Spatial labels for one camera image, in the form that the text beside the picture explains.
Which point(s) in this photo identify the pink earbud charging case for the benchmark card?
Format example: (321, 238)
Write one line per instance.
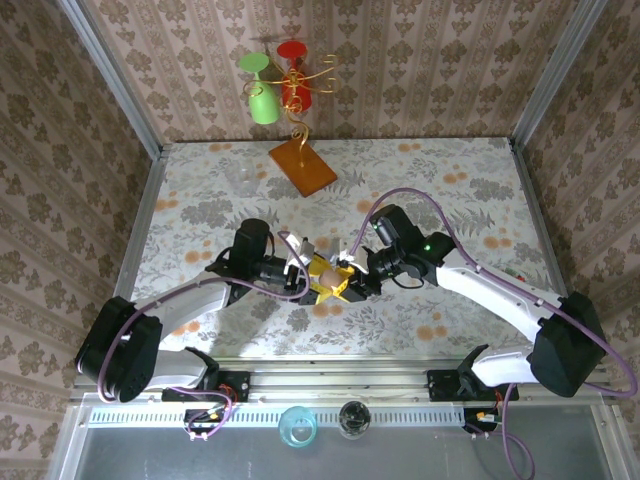
(329, 281)

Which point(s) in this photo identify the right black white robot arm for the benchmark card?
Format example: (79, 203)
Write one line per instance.
(565, 350)

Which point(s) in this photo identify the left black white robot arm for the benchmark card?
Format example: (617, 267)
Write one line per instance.
(120, 350)

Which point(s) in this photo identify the floral patterned tablecloth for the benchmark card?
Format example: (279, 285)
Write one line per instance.
(400, 325)

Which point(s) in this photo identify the clear glass tumbler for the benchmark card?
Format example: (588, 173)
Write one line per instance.
(241, 177)

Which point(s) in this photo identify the small green red connector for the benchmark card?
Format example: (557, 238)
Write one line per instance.
(511, 272)

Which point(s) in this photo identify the dark drinking glass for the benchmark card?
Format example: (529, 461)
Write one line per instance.
(354, 420)

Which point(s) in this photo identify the blue drinking glass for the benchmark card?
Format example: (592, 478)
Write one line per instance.
(298, 430)

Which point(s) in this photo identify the green wine glass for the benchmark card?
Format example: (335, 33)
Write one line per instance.
(264, 105)

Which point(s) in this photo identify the black power connector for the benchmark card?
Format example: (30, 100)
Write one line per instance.
(200, 417)
(472, 420)

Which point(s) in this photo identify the grey metal panel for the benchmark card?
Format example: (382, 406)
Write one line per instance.
(400, 460)

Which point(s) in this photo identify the red wine glass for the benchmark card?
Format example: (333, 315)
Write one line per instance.
(291, 50)

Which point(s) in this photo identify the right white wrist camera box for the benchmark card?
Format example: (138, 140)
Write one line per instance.
(347, 255)

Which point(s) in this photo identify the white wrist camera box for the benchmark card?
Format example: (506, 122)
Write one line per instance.
(347, 255)
(302, 250)

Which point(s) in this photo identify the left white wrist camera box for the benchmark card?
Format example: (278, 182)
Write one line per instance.
(302, 250)

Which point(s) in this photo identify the aluminium front rail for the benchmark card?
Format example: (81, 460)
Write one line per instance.
(340, 380)

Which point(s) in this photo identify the aluminium side rail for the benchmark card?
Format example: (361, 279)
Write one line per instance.
(534, 200)
(147, 200)

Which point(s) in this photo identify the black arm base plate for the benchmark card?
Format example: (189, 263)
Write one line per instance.
(440, 385)
(240, 385)

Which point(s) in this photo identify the aluminium frame post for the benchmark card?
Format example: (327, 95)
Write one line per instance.
(554, 75)
(116, 75)

